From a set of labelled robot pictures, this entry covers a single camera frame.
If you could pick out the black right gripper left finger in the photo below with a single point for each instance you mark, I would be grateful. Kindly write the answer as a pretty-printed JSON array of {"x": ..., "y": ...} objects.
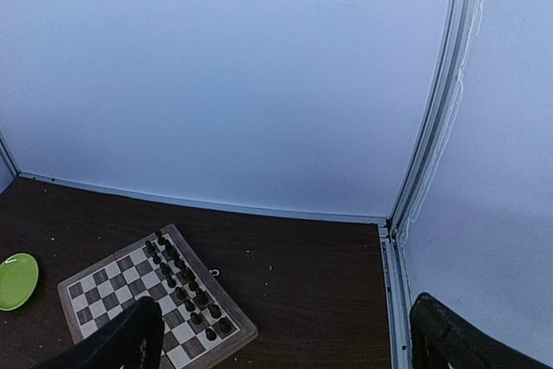
[{"x": 132, "y": 339}]

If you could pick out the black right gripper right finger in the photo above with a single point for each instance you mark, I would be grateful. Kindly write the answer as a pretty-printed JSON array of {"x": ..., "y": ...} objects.
[{"x": 443, "y": 339}]

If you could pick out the wooden chess board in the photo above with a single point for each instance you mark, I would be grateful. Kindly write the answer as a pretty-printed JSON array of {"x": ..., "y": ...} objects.
[{"x": 97, "y": 294}]

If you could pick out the black chess pieces row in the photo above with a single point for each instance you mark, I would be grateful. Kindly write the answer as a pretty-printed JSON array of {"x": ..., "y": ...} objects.
[{"x": 194, "y": 305}]

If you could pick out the green plate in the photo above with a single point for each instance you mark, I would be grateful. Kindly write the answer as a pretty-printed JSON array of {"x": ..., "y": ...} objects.
[{"x": 19, "y": 277}]

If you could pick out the aluminium frame post left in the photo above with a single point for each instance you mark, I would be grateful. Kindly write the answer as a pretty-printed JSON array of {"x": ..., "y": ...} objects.
[{"x": 8, "y": 157}]

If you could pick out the aluminium frame post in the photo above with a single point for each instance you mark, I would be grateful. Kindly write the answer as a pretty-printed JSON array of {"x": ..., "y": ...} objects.
[
  {"x": 462, "y": 25},
  {"x": 8, "y": 157}
]

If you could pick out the aluminium frame post right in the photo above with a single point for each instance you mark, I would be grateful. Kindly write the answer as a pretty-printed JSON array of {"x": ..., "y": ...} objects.
[{"x": 462, "y": 25}]

